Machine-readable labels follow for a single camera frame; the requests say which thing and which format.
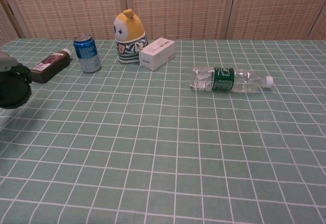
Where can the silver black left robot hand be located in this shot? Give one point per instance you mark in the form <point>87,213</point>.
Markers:
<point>6,62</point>

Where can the woven folding screen panel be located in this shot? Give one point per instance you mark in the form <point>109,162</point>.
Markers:
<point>320,31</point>
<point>180,7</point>
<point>71,7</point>
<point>277,7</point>
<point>5,30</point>

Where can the dark juice bottle white cap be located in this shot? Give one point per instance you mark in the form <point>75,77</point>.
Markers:
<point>52,63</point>

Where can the blue soda can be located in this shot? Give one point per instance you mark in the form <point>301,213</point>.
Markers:
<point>87,54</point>

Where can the yellow striped plush toy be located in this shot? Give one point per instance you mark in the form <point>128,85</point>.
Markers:
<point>130,34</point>

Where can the white cardboard box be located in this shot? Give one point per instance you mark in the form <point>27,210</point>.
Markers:
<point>156,54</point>

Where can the green checkered tablecloth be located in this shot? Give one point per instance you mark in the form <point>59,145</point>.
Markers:
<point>163,145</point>

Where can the clear water bottle green label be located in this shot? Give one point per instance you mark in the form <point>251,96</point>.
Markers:
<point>224,79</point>

